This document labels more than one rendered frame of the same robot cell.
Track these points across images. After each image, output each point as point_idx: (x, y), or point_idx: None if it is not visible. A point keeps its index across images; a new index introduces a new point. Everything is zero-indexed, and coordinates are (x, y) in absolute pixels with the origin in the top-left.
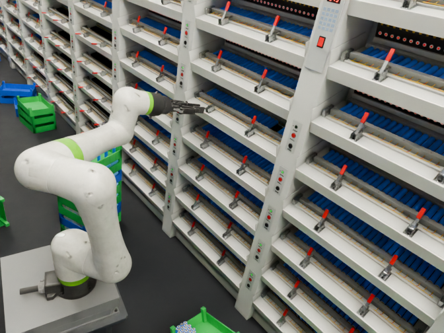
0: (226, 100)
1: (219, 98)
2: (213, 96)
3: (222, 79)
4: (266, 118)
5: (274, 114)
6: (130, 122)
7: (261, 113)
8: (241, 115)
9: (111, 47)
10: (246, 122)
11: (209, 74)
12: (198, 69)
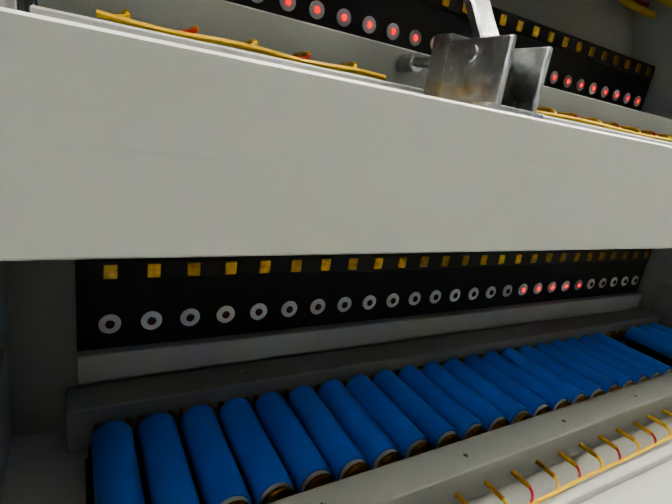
0: (374, 422)
1: (320, 458)
2: (247, 493)
3: (652, 161)
4: (595, 349)
5: (559, 322)
6: None
7: (554, 349)
8: (602, 410)
9: None
10: (635, 426)
11: (478, 161)
12: (226, 132)
